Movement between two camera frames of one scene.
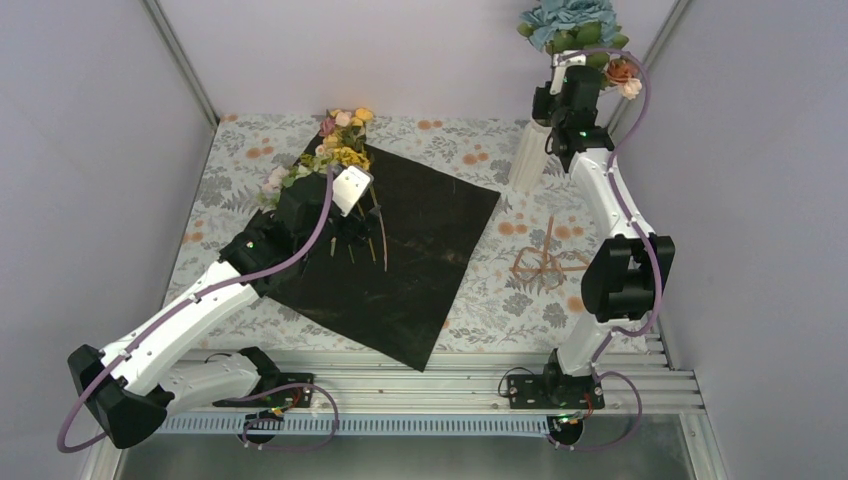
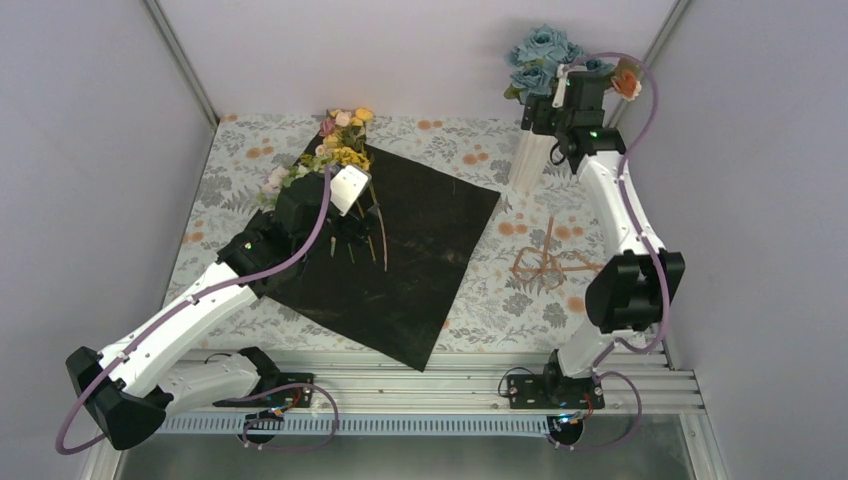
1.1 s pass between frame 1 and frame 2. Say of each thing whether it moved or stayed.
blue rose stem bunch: moved
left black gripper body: stayed
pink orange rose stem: stayed
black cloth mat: stayed
